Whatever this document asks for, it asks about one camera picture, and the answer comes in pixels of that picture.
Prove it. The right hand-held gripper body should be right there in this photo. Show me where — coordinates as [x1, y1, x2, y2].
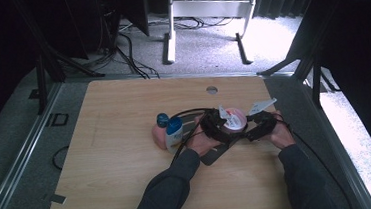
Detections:
[243, 97, 282, 143]

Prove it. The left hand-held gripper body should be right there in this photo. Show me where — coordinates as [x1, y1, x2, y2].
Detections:
[199, 103, 234, 145]

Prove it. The pink round tub white label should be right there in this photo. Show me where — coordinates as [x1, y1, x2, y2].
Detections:
[221, 106, 249, 136]

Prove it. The black fan-shaped slotted tray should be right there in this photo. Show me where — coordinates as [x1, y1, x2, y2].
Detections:
[168, 103, 256, 170]

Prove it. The white bottle with blue cap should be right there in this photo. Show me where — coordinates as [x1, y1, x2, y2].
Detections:
[162, 115, 186, 156]

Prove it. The pink bottle with blue cap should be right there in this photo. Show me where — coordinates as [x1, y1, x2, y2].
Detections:
[149, 112, 175, 152]

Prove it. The person's left hand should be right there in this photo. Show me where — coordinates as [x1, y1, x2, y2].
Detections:
[182, 113, 225, 160]

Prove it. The person's right hand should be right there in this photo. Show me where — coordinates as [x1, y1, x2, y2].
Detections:
[261, 109, 297, 152]

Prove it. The black metal stand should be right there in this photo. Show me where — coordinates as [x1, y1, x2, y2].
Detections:
[251, 0, 343, 113]
[13, 0, 109, 117]

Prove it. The dark pleated curtain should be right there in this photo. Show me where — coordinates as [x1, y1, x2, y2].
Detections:
[249, 0, 316, 22]

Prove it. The grey tape piece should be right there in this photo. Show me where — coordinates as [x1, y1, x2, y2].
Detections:
[47, 192, 68, 207]

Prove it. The left hand-held gripper cable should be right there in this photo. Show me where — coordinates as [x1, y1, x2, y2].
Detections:
[167, 114, 211, 165]

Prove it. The grey aluminium rail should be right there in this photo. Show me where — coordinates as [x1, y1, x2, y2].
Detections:
[0, 81, 73, 209]
[296, 69, 371, 209]

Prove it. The bundle of black floor cables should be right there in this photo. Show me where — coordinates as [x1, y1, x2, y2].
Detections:
[93, 20, 161, 84]

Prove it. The white desk frame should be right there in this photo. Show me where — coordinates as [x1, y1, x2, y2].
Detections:
[157, 0, 266, 66]

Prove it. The black rectangular bracket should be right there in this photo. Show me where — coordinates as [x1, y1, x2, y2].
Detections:
[51, 112, 71, 127]

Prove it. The black cable loop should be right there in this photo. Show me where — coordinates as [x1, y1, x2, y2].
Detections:
[50, 145, 72, 172]

